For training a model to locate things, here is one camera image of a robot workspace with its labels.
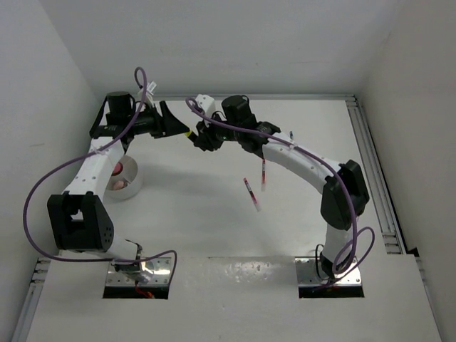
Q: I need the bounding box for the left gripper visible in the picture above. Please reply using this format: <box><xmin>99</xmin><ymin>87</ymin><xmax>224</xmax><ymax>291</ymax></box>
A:
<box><xmin>125</xmin><ymin>100</ymin><xmax>189</xmax><ymax>138</ymax></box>

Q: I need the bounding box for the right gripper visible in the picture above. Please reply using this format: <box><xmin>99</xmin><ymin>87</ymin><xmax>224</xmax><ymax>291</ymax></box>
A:
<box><xmin>196</xmin><ymin>110</ymin><xmax>242</xmax><ymax>150</ymax></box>

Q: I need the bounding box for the yellow black highlighter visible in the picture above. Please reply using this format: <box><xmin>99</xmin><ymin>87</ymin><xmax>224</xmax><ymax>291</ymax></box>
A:
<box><xmin>185</xmin><ymin>131</ymin><xmax>197</xmax><ymax>141</ymax></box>

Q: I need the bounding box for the red refill pen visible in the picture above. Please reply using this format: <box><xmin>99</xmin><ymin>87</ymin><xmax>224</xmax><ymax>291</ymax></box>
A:
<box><xmin>261</xmin><ymin>159</ymin><xmax>266</xmax><ymax>192</ymax></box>
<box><xmin>243</xmin><ymin>178</ymin><xmax>261</xmax><ymax>212</ymax></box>

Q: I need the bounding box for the pink white stapler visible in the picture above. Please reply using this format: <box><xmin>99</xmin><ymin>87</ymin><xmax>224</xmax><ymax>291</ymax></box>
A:
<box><xmin>112</xmin><ymin>180</ymin><xmax>129</xmax><ymax>191</ymax></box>

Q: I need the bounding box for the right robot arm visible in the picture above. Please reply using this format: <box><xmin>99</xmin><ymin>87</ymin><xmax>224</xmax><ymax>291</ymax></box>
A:
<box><xmin>186</xmin><ymin>95</ymin><xmax>370</xmax><ymax>279</ymax></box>

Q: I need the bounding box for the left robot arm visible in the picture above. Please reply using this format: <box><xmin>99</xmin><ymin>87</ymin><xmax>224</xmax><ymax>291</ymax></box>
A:
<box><xmin>47</xmin><ymin>92</ymin><xmax>190</xmax><ymax>274</ymax></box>

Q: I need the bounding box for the pink cap in container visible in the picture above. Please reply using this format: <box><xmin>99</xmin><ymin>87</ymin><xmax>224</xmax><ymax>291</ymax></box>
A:
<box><xmin>112</xmin><ymin>162</ymin><xmax>123</xmax><ymax>176</ymax></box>

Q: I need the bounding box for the white round divided container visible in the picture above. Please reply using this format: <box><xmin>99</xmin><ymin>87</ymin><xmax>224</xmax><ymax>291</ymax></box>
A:
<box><xmin>105</xmin><ymin>155</ymin><xmax>143</xmax><ymax>200</ymax></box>

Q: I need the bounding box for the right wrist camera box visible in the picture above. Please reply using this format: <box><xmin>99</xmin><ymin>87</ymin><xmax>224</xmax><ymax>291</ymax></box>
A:
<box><xmin>196</xmin><ymin>94</ymin><xmax>217</xmax><ymax>116</ymax></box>

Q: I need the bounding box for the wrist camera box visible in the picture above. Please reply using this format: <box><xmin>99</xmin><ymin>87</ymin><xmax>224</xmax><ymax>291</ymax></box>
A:
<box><xmin>137</xmin><ymin>81</ymin><xmax>157</xmax><ymax>107</ymax></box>
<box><xmin>196</xmin><ymin>94</ymin><xmax>217</xmax><ymax>116</ymax></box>

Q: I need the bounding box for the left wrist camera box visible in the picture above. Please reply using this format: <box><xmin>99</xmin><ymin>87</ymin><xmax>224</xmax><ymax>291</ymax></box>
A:
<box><xmin>137</xmin><ymin>81</ymin><xmax>157</xmax><ymax>107</ymax></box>

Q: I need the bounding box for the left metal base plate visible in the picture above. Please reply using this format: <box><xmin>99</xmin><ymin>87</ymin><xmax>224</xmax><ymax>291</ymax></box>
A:
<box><xmin>103</xmin><ymin>257</ymin><xmax>172</xmax><ymax>300</ymax></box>

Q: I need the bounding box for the metal base plate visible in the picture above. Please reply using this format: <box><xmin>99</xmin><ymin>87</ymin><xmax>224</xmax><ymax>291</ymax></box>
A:
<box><xmin>103</xmin><ymin>257</ymin><xmax>172</xmax><ymax>300</ymax></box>
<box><xmin>296</xmin><ymin>256</ymin><xmax>365</xmax><ymax>299</ymax></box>

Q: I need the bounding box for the black cable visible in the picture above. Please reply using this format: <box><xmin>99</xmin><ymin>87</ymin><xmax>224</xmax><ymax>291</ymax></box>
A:
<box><xmin>315</xmin><ymin>244</ymin><xmax>327</xmax><ymax>282</ymax></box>

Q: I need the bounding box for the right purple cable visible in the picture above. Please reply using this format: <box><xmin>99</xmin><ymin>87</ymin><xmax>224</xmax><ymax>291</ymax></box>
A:
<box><xmin>185</xmin><ymin>98</ymin><xmax>375</xmax><ymax>288</ymax></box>

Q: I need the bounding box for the purple cable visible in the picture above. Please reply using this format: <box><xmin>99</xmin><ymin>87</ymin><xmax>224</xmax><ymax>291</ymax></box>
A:
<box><xmin>23</xmin><ymin>66</ymin><xmax>178</xmax><ymax>264</ymax></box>
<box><xmin>185</xmin><ymin>98</ymin><xmax>375</xmax><ymax>288</ymax></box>

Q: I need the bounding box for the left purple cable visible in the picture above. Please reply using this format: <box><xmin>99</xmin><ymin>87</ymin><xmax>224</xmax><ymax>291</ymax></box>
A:
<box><xmin>23</xmin><ymin>66</ymin><xmax>178</xmax><ymax>264</ymax></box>

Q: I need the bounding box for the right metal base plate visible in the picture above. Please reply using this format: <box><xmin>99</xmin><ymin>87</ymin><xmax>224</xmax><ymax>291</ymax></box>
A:
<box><xmin>296</xmin><ymin>256</ymin><xmax>365</xmax><ymax>299</ymax></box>

